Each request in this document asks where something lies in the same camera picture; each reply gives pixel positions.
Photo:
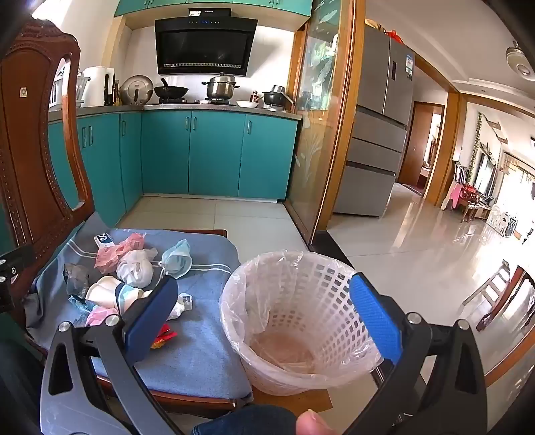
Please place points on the white bowl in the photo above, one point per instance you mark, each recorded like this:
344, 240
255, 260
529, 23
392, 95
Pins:
246, 103

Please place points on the green garland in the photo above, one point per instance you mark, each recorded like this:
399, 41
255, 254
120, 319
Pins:
474, 159

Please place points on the pink crumpled wrapper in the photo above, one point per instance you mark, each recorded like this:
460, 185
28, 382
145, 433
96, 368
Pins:
100, 314

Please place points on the pink cloth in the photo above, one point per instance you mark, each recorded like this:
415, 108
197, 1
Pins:
453, 194

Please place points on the black cooking pot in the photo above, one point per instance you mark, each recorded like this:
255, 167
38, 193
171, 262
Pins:
273, 98

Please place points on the stainless steel pot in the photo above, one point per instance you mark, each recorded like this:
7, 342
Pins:
221, 88

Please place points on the white kettle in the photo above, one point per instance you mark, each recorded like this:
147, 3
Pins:
96, 85

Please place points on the blue plastic wrapper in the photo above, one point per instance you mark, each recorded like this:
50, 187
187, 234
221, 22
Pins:
77, 302

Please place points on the carved wooden chair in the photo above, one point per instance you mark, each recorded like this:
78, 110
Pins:
25, 167

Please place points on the person's leg in jeans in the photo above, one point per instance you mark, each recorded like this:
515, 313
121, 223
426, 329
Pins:
242, 428

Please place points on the knife block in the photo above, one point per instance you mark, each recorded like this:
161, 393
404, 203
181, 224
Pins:
110, 92

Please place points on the wooden stool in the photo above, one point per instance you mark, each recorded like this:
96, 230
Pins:
493, 288

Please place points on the wood framed glass door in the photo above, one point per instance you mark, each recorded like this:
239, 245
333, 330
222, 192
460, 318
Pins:
317, 125

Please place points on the teal wall cabinets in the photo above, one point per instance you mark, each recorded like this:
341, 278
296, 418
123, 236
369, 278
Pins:
167, 5

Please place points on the white blue packet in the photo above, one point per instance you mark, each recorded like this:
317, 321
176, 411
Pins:
102, 239

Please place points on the gas stove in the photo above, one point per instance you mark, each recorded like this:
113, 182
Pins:
196, 101

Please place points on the white mesh wastebasket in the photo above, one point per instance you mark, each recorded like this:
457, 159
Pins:
317, 301

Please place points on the silver wok lid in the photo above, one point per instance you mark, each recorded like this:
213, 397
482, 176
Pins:
136, 90

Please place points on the wooden armchair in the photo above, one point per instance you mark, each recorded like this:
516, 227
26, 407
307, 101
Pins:
474, 205

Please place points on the white crumpled tissue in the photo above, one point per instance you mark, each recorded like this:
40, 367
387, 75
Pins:
183, 303

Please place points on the ceiling fan lamp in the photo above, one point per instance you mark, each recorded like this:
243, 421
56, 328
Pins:
518, 60

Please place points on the white paper cup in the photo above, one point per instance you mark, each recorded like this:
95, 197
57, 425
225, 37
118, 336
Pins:
104, 292

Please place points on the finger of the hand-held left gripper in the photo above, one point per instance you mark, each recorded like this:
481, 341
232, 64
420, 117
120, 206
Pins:
16, 259

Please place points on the black range hood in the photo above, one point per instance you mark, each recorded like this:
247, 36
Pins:
200, 46

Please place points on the white plastic bag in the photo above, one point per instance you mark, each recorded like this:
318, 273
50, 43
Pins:
133, 270

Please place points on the blue face mask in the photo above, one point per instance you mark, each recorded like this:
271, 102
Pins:
177, 261

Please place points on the person's right hand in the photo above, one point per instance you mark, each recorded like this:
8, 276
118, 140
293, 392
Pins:
313, 424

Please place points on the grey clear plastic bag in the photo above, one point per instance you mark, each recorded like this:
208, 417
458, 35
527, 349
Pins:
77, 278

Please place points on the blue striped towel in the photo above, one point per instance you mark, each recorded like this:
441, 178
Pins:
200, 334

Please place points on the grey refrigerator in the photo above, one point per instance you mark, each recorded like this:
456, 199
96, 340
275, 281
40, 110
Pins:
372, 125

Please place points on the clear plastic liner bag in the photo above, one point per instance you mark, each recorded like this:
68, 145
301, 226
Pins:
234, 318

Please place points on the small bottle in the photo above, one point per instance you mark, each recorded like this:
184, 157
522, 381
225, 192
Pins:
255, 97

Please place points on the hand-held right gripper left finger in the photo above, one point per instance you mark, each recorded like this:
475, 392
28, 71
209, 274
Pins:
150, 318

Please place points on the dish rack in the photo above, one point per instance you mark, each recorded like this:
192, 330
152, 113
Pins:
58, 92

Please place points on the black wok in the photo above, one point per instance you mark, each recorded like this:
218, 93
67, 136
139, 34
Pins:
171, 91

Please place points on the wooden table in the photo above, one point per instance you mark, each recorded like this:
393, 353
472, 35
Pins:
514, 355

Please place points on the teal base cabinets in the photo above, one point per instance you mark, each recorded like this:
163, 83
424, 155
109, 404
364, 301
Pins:
209, 150

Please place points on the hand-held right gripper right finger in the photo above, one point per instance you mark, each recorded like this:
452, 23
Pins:
376, 318

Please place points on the red bag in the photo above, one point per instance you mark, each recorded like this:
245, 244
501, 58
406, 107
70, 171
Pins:
395, 37

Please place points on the wooden door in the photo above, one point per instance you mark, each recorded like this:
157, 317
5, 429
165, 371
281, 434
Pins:
411, 146

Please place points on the television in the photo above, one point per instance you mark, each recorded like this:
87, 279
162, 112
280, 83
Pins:
487, 171

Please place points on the red yellow candy wrapper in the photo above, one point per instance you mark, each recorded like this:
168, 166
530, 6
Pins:
164, 336

